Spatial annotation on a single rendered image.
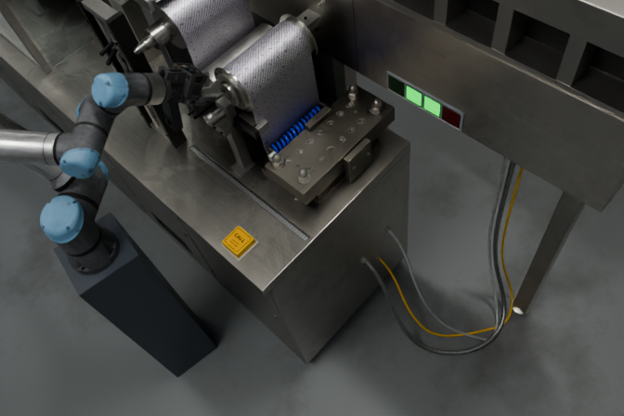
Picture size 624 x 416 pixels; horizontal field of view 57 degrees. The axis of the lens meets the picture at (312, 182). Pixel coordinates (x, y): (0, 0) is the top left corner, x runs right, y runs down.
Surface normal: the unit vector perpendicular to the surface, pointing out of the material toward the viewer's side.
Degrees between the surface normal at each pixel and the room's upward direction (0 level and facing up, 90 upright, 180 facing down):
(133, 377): 0
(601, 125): 90
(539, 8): 90
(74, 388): 0
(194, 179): 0
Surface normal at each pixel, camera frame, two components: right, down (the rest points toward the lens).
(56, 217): -0.14, -0.44
